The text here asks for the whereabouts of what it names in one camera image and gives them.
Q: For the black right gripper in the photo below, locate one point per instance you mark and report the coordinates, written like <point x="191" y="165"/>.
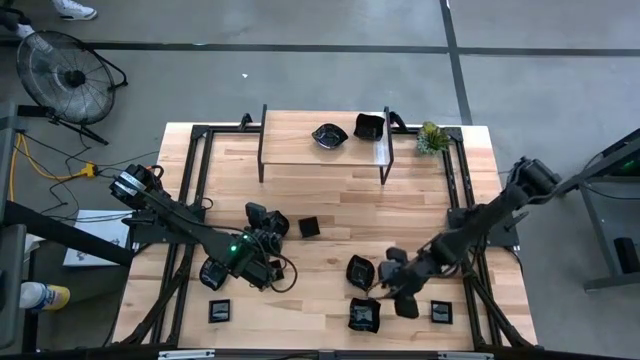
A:
<point x="405" y="280"/>

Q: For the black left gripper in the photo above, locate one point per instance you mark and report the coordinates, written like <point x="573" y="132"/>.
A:
<point x="267" y="242"/>

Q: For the small black square plate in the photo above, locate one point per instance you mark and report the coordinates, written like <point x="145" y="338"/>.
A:
<point x="219" y="311"/>
<point x="309" y="227"/>
<point x="441" y="312"/>

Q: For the black wavy square mini bowl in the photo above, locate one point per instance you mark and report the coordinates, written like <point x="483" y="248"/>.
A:
<point x="369" y="127"/>
<point x="364" y="315"/>

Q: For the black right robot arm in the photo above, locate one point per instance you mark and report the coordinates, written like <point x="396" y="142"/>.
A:
<point x="480" y="222"/>

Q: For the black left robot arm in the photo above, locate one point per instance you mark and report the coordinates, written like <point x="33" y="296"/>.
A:
<point x="195" y="232"/>

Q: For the white paper label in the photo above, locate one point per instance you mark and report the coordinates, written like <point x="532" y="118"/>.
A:
<point x="383" y="152"/>

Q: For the small green potted plant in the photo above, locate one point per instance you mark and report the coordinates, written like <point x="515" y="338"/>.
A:
<point x="432" y="138"/>

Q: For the white cardboard box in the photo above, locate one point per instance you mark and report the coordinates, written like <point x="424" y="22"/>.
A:
<point x="97" y="237"/>

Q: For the black metal beam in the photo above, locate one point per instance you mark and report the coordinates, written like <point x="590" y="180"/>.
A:
<point x="65" y="233"/>

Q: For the black box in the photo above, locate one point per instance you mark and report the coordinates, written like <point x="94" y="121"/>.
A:
<point x="627" y="255"/>

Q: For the white yellow plastic bottle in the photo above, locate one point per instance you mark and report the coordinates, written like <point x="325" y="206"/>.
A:
<point x="45" y="296"/>

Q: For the black floor fan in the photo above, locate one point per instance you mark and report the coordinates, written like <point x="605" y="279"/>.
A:
<point x="75" y="78"/>

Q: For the person's white shoe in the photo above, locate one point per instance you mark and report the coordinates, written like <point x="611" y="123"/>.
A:
<point x="24" y="31"/>
<point x="75" y="10"/>

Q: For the wooden shelf black frame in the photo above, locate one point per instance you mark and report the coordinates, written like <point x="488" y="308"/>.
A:
<point x="290" y="145"/>

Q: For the silver metal bracket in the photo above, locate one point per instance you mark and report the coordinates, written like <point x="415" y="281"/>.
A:
<point x="186" y="354"/>
<point x="462" y="356"/>

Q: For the black metal table frame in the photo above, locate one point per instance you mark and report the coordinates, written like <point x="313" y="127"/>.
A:
<point x="225" y="129"/>

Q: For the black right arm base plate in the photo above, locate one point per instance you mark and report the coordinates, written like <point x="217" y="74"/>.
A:
<point x="507" y="237"/>

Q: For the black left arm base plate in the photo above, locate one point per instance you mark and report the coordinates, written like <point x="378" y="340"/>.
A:
<point x="145" y="236"/>

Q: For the gray metal desk frame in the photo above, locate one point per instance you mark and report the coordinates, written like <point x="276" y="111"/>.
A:
<point x="602" y="235"/>

